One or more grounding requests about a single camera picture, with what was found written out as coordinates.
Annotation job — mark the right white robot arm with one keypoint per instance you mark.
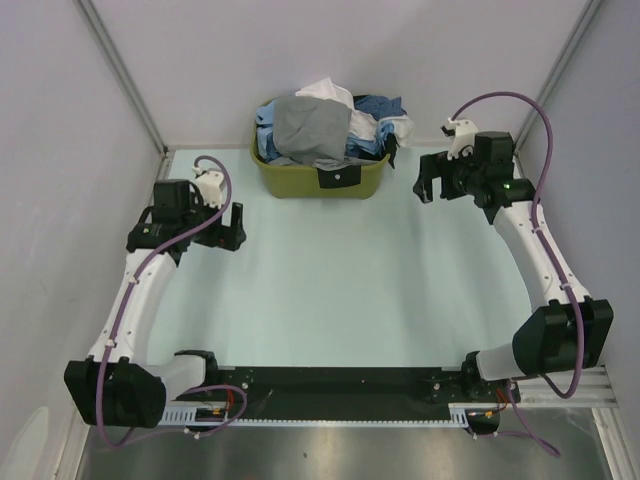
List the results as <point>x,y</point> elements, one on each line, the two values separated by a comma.
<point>567,328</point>

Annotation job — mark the white slotted cable duct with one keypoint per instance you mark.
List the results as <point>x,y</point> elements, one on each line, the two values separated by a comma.
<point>206,416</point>

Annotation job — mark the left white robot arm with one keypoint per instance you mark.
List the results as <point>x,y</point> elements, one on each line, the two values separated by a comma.
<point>114,385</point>

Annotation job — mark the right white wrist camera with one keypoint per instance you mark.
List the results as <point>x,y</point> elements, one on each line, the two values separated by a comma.
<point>461,133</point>

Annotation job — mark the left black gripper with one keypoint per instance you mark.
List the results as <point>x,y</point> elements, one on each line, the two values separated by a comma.
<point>228,237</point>

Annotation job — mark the light blue shirt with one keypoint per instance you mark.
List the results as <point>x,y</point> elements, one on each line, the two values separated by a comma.
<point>267,151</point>

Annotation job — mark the black garment with button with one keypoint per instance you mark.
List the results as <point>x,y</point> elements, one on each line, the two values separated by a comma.
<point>360,172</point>

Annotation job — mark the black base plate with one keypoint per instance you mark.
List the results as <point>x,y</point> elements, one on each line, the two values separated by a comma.
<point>356,392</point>

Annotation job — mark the white shirt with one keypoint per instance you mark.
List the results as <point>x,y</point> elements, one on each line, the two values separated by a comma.
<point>364,131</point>

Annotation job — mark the grey long sleeve shirt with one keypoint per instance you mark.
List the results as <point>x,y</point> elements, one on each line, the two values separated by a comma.
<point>306,129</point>

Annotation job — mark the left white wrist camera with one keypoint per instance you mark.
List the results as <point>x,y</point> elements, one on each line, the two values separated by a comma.
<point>211,184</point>

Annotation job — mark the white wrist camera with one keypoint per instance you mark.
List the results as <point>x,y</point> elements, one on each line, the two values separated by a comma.
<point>461,133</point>
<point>211,184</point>

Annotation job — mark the dark blue dotted shirt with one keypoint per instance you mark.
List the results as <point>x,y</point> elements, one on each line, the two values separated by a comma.
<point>379,107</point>

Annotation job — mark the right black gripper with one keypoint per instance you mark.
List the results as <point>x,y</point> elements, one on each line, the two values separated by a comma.
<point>436,166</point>

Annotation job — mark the olive green laundry basket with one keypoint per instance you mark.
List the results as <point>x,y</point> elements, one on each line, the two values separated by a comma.
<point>295,180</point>

